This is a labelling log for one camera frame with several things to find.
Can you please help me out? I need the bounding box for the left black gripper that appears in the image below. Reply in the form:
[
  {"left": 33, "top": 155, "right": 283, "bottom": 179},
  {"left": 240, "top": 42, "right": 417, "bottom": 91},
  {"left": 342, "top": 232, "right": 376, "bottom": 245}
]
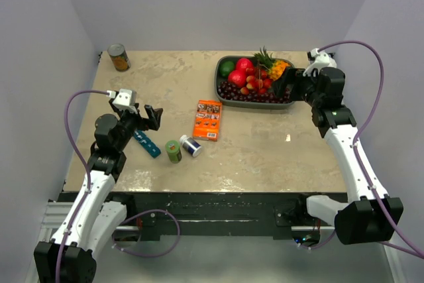
[{"left": 109, "top": 99, "right": 162, "bottom": 151}]

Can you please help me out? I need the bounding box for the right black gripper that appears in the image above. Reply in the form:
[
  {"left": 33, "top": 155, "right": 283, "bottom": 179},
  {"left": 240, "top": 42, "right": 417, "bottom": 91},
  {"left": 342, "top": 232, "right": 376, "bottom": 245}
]
[{"left": 271, "top": 66, "right": 323, "bottom": 108}]

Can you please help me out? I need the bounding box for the teal weekly pill organizer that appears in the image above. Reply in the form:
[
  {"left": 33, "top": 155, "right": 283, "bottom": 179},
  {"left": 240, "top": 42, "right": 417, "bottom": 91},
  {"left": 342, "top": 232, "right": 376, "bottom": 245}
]
[{"left": 133, "top": 130, "right": 161, "bottom": 158}]

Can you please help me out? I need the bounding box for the green pill bottle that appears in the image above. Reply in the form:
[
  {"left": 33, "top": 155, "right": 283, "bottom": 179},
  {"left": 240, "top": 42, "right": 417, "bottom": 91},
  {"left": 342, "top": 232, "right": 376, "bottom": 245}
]
[{"left": 166, "top": 140, "right": 182, "bottom": 164}]

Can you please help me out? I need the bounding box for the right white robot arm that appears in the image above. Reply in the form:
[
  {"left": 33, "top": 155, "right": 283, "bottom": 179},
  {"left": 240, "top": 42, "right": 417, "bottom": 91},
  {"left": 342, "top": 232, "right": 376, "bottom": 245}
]
[{"left": 272, "top": 67, "right": 403, "bottom": 245}]

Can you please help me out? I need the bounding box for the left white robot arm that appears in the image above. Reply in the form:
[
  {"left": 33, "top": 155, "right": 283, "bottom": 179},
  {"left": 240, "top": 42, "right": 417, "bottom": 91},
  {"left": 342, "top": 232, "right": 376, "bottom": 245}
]
[{"left": 34, "top": 105, "right": 163, "bottom": 282}]

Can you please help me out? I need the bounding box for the small pineapple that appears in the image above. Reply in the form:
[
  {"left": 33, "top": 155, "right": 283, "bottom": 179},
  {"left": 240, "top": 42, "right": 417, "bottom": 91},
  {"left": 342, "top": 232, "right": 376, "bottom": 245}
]
[{"left": 254, "top": 46, "right": 292, "bottom": 81}]

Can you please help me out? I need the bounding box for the red cherry cluster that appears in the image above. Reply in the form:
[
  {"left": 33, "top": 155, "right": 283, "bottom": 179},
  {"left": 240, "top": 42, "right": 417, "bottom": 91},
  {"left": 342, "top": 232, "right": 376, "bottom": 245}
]
[{"left": 240, "top": 67, "right": 272, "bottom": 95}]

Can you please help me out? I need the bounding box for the white blue pill bottle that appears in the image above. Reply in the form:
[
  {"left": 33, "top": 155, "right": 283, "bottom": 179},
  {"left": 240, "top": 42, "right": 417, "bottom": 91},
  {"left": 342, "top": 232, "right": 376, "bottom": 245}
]
[{"left": 180, "top": 135, "right": 202, "bottom": 158}]

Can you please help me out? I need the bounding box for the red apple upper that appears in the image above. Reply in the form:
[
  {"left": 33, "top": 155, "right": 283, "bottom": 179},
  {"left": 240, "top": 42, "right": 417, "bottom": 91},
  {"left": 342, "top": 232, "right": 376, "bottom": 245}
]
[{"left": 235, "top": 58, "right": 254, "bottom": 72}]

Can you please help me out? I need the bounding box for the red apple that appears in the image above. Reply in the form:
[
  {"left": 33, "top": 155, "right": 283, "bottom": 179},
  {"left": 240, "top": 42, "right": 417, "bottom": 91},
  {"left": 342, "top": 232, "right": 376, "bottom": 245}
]
[
  {"left": 235, "top": 58, "right": 254, "bottom": 72},
  {"left": 228, "top": 70, "right": 247, "bottom": 88}
]

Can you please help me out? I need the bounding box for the red apple lower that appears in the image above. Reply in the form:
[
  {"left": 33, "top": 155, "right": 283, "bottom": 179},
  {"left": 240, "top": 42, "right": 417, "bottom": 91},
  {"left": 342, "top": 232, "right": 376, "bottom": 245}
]
[{"left": 228, "top": 70, "right": 247, "bottom": 88}]

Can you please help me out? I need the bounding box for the orange cardboard box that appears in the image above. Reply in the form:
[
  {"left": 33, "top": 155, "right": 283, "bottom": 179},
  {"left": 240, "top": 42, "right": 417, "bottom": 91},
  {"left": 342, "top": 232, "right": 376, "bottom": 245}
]
[{"left": 192, "top": 100, "right": 223, "bottom": 142}]

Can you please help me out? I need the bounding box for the grey fruit tray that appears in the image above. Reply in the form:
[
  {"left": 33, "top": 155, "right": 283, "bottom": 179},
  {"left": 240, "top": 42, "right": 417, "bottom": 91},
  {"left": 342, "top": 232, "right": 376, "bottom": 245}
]
[{"left": 215, "top": 56, "right": 295, "bottom": 110}]

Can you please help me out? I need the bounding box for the green lime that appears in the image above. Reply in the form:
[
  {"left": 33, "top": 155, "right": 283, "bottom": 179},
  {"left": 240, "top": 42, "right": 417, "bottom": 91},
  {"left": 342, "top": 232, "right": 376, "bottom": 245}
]
[{"left": 219, "top": 61, "right": 235, "bottom": 78}]

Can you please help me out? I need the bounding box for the dark grape bunch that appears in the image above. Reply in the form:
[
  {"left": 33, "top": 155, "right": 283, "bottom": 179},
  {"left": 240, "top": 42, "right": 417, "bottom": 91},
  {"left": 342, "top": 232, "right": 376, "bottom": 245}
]
[{"left": 217, "top": 80, "right": 291, "bottom": 104}]

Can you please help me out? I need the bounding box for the tin can yellow label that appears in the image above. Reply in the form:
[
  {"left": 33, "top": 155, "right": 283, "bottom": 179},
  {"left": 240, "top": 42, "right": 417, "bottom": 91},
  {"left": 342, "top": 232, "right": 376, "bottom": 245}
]
[{"left": 107, "top": 44, "right": 131, "bottom": 72}]

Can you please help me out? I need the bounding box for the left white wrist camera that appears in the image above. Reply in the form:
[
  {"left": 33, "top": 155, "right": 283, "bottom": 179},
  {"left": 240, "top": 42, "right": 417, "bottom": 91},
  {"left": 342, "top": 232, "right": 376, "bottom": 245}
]
[{"left": 107, "top": 89, "right": 136, "bottom": 113}]

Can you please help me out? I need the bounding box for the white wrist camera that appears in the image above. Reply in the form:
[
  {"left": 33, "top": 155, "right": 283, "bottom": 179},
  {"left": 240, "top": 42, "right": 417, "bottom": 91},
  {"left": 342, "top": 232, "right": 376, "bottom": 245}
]
[
  {"left": 303, "top": 48, "right": 337, "bottom": 77},
  {"left": 107, "top": 89, "right": 136, "bottom": 113}
]

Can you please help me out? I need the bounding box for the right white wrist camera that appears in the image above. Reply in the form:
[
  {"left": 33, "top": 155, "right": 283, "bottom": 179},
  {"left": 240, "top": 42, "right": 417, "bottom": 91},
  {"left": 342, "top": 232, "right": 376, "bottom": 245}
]
[{"left": 303, "top": 48, "right": 337, "bottom": 77}]

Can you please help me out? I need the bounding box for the purple cable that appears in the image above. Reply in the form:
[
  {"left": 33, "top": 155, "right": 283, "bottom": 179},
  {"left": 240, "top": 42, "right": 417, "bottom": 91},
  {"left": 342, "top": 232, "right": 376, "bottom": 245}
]
[
  {"left": 111, "top": 209, "right": 182, "bottom": 258},
  {"left": 296, "top": 228, "right": 337, "bottom": 251},
  {"left": 54, "top": 89, "right": 111, "bottom": 283},
  {"left": 317, "top": 40, "right": 424, "bottom": 260}
]

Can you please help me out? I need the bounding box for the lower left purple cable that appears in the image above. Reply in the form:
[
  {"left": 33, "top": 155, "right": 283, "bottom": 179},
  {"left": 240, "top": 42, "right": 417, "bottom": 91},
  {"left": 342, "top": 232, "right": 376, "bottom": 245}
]
[{"left": 111, "top": 209, "right": 182, "bottom": 258}]

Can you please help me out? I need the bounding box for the aluminium rail frame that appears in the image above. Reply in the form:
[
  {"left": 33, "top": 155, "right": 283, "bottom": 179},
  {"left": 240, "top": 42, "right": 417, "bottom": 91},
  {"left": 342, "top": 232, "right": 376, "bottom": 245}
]
[{"left": 38, "top": 202, "right": 73, "bottom": 242}]

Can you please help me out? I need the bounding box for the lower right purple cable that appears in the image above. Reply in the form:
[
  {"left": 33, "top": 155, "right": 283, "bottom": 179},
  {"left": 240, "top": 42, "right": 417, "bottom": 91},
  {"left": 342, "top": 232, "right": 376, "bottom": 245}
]
[{"left": 296, "top": 228, "right": 337, "bottom": 251}]

